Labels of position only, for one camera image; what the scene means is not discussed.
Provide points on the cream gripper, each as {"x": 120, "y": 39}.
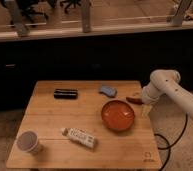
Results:
{"x": 146, "y": 109}

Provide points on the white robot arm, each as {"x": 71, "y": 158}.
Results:
{"x": 167, "y": 82}

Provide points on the orange ceramic bowl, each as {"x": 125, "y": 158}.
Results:
{"x": 117, "y": 115}

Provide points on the blue sponge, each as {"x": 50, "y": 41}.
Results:
{"x": 108, "y": 91}

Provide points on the white tube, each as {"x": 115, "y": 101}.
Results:
{"x": 79, "y": 136}

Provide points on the black rectangular box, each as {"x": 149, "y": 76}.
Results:
{"x": 65, "y": 94}

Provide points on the wooden table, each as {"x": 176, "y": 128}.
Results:
{"x": 46, "y": 115}

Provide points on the white paper cup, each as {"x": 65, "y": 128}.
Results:
{"x": 28, "y": 142}

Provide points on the black office chair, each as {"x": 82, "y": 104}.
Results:
{"x": 67, "y": 3}
{"x": 27, "y": 9}

